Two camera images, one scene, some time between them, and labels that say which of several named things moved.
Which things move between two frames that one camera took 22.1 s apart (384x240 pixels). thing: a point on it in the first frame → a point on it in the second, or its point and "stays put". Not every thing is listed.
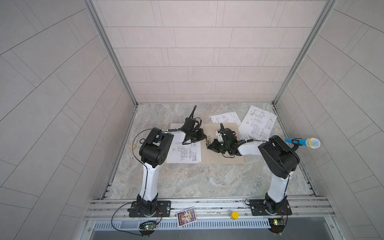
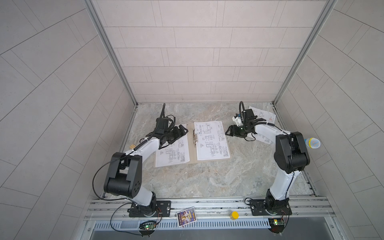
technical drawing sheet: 230,117 → 211,141
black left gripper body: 195,136 → 170,135
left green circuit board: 149,226 stays put
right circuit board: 277,225 stays put
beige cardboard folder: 208,156 → 190,128
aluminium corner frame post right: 326,10 stays put
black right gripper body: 221,147 → 240,131
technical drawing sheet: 188,153 stays put
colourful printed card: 186,217 stays put
